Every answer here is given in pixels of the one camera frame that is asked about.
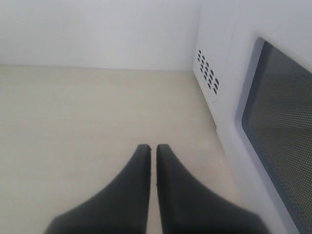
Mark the white microwave oven body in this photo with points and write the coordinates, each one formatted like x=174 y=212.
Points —
x=230 y=39

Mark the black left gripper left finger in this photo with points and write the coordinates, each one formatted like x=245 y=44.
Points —
x=120 y=208

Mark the white microwave door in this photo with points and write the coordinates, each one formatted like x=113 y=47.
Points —
x=273 y=122

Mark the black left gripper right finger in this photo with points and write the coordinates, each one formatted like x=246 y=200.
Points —
x=188 y=207

